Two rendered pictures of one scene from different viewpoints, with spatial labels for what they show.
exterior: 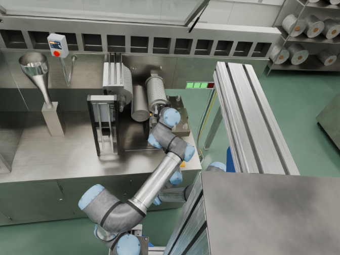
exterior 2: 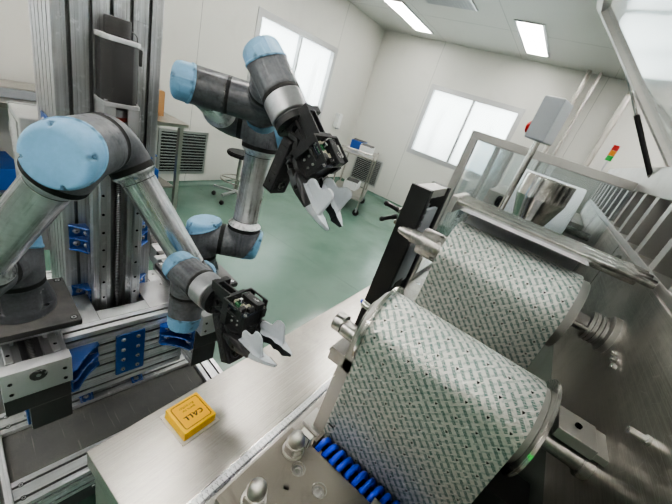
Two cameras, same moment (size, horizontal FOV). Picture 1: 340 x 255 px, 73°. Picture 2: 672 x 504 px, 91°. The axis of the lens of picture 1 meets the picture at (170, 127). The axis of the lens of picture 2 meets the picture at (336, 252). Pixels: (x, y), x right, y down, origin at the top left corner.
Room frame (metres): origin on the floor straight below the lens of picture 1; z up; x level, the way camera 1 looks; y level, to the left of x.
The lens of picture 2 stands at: (1.38, -0.31, 1.57)
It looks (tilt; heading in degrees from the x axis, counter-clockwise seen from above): 25 degrees down; 135
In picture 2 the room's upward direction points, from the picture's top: 19 degrees clockwise
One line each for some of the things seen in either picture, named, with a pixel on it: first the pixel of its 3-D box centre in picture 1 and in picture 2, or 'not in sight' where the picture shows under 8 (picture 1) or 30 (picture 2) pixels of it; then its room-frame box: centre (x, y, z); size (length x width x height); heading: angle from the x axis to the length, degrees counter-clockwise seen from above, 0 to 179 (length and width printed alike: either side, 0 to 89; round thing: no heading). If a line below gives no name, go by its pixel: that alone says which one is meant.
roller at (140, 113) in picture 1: (139, 103); not in sight; (1.20, 0.25, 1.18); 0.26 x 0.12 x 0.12; 17
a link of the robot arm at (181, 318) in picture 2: (170, 183); (187, 304); (0.71, -0.08, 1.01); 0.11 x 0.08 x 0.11; 150
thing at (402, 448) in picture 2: not in sight; (395, 448); (1.26, 0.08, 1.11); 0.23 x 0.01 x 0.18; 17
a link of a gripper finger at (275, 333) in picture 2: not in sight; (278, 333); (0.97, 0.02, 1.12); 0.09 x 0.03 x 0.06; 26
